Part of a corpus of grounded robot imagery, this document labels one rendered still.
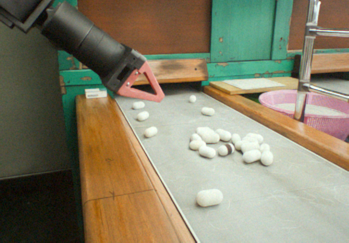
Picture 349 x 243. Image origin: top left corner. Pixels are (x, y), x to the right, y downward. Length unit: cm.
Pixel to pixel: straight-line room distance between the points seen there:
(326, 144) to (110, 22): 67
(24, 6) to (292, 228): 43
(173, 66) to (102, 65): 53
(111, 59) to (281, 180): 32
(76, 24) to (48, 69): 133
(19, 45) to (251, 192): 149
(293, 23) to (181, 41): 45
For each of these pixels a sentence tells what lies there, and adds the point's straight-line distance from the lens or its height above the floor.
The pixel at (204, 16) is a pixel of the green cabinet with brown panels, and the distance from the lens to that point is 102.
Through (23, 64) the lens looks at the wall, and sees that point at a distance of 175.
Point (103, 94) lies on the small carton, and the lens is 88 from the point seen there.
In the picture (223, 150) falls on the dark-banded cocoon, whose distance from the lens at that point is 55.
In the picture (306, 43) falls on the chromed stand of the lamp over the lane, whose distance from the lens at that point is 70.
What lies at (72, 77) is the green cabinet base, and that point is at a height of 82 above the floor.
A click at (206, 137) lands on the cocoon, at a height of 76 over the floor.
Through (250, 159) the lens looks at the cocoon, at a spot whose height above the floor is 75.
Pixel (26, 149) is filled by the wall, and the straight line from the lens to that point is 188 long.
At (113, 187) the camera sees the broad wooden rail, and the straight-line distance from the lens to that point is 41.
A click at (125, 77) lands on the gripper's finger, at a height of 90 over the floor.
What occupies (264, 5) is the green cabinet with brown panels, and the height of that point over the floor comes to 103.
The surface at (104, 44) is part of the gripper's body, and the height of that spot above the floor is 95.
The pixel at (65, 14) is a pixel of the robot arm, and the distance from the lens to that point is 42.
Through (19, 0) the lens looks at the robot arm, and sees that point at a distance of 43.
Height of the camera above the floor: 98
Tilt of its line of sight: 17 degrees down
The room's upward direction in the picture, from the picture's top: straight up
